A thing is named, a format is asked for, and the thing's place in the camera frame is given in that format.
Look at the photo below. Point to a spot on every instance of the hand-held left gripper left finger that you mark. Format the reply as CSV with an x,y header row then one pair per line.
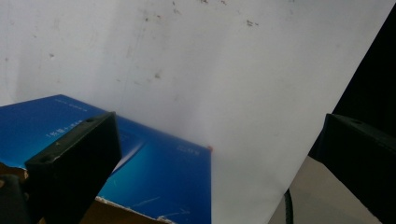
x,y
71,165

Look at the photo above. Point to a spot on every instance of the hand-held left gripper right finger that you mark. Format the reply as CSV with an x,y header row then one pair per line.
x,y
361,155

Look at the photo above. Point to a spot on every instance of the blue cardboard box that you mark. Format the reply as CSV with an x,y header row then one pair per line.
x,y
162,180

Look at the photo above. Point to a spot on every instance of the white table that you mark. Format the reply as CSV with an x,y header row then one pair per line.
x,y
218,77

